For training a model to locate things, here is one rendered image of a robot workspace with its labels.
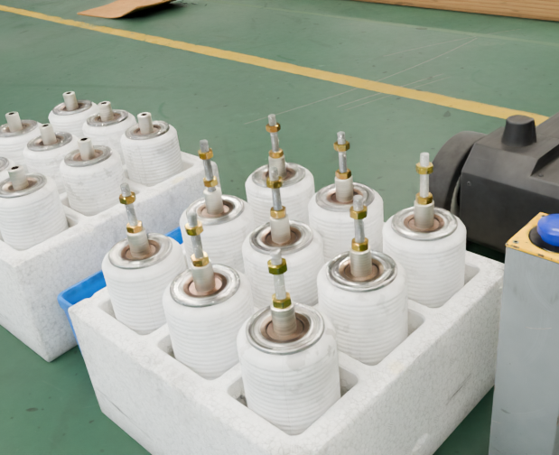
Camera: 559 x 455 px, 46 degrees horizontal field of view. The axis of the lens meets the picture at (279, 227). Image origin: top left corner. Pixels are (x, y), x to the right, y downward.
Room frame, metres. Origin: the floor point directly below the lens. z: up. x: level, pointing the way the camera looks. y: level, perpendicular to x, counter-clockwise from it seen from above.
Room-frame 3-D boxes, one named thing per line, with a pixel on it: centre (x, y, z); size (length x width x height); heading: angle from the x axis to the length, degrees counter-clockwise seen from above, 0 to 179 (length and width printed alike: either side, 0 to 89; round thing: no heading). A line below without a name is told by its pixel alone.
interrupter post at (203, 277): (0.58, 0.09, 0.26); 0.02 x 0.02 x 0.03
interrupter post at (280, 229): (0.66, 0.00, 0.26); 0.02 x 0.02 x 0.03
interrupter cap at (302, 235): (0.66, 0.00, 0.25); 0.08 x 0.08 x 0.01
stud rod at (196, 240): (0.58, 0.09, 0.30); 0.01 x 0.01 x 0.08
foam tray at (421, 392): (0.66, 0.00, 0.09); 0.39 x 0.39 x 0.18; 43
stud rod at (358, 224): (0.57, -0.08, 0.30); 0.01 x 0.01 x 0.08
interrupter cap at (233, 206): (0.75, 0.08, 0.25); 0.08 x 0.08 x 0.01
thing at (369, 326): (0.57, -0.08, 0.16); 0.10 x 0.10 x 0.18
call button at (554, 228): (0.50, -0.25, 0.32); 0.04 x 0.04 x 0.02
